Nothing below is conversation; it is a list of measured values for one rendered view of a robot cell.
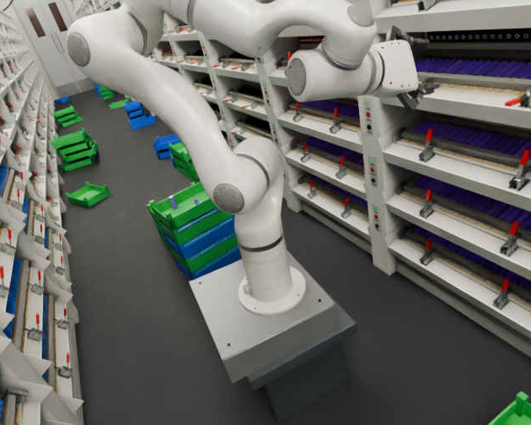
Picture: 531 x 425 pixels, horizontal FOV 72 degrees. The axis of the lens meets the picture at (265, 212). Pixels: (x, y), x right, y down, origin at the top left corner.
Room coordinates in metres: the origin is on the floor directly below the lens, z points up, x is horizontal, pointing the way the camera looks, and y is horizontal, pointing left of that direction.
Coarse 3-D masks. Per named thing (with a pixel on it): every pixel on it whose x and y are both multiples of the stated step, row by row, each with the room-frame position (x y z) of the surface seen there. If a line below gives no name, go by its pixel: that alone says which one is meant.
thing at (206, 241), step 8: (232, 216) 1.49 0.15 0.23; (232, 224) 1.48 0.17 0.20; (216, 232) 1.44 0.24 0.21; (224, 232) 1.46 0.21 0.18; (168, 240) 1.49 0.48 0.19; (200, 240) 1.39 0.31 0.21; (208, 240) 1.41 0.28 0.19; (216, 240) 1.43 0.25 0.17; (176, 248) 1.41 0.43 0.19; (184, 248) 1.36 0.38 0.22; (192, 248) 1.37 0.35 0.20; (200, 248) 1.39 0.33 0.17; (184, 256) 1.35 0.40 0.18
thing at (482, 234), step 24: (384, 192) 1.10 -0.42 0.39; (408, 192) 1.09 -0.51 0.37; (432, 192) 1.02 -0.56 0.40; (456, 192) 0.97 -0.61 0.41; (408, 216) 1.01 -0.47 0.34; (432, 216) 0.94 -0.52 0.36; (456, 216) 0.90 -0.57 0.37; (480, 216) 0.84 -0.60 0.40; (504, 216) 0.81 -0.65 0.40; (528, 216) 0.78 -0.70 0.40; (456, 240) 0.84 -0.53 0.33; (480, 240) 0.78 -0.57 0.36; (504, 240) 0.75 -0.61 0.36; (528, 240) 0.71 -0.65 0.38; (504, 264) 0.71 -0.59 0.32; (528, 264) 0.66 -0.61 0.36
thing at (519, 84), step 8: (416, 72) 1.04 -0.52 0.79; (424, 72) 1.02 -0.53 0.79; (440, 80) 0.95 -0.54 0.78; (448, 80) 0.93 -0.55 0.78; (456, 80) 0.91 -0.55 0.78; (464, 80) 0.89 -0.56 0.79; (472, 80) 0.87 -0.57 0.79; (480, 80) 0.85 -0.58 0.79; (488, 80) 0.83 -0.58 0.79; (496, 80) 0.81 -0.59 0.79; (504, 80) 0.80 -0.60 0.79; (512, 80) 0.78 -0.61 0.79; (520, 80) 0.77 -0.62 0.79; (528, 80) 0.76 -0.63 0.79; (456, 88) 0.89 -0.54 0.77; (496, 88) 0.81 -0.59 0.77; (504, 88) 0.79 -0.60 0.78; (512, 88) 0.78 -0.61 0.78; (520, 88) 0.76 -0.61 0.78; (528, 88) 0.74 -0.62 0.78
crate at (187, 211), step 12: (180, 192) 1.59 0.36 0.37; (192, 192) 1.62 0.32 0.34; (204, 192) 1.63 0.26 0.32; (156, 204) 1.53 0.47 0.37; (168, 204) 1.55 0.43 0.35; (180, 204) 1.57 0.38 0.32; (192, 204) 1.53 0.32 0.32; (204, 204) 1.43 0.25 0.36; (156, 216) 1.51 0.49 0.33; (168, 216) 1.35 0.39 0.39; (180, 216) 1.37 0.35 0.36; (192, 216) 1.40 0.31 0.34
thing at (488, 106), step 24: (432, 48) 1.12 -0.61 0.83; (456, 48) 1.05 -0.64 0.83; (480, 48) 0.98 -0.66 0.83; (504, 48) 0.92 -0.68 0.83; (528, 48) 0.87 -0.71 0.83; (432, 96) 0.92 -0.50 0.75; (456, 96) 0.87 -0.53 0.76; (480, 96) 0.82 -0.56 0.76; (504, 96) 0.78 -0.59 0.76; (480, 120) 0.80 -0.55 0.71; (504, 120) 0.75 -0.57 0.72; (528, 120) 0.70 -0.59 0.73
